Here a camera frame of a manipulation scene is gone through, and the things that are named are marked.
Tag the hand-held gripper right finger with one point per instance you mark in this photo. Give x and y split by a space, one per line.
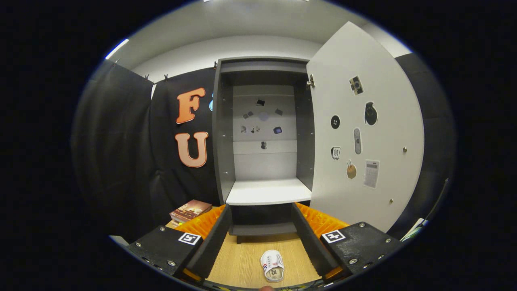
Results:
313 242

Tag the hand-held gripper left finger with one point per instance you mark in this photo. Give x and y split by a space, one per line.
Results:
212 242

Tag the white shoe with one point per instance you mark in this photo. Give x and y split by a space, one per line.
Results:
271 264

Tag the grey shoe cabinet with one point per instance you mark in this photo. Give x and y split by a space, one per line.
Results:
224 141

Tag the metal door hinge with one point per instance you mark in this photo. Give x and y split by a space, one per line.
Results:
310 83

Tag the stack of books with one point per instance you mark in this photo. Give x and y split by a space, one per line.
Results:
190 210

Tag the row of black cloth clips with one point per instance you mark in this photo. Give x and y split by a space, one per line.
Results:
165 76

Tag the narrow ceiling light strip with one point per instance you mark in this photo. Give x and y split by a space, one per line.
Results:
117 49

